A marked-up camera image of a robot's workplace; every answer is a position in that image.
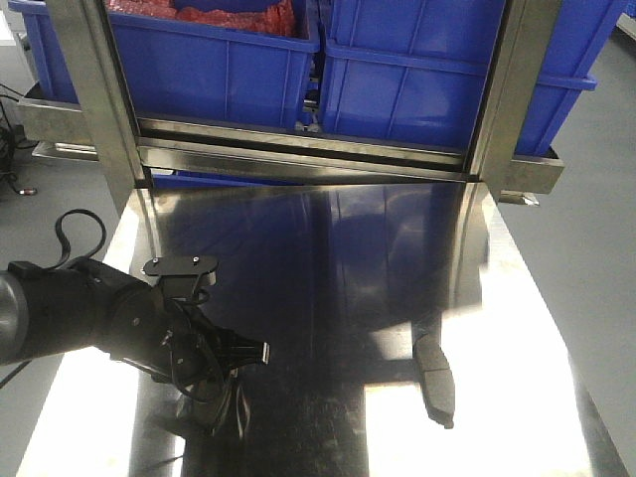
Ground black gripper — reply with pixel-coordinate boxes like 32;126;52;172
108;292;270;393

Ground grey brake pad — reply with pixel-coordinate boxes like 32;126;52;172
176;376;251;440
412;334;455;429

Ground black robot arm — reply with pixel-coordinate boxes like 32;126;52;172
1;256;269;394

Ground blue plastic bin left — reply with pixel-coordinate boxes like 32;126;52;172
7;0;321;130

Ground blue plastic bin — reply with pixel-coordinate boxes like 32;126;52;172
319;1;620;156
7;0;321;130

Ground blue plastic bin right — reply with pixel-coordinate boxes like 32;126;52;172
319;1;620;156

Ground red bubble wrap bag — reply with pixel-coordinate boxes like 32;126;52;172
104;1;297;38

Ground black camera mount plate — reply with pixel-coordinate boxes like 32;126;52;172
142;255;219;301

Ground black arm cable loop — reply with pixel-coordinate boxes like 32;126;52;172
54;210;107;269

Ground stainless steel rack frame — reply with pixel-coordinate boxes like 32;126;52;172
20;1;563;211

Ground black floor cables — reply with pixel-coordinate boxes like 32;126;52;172
0;83;39;198

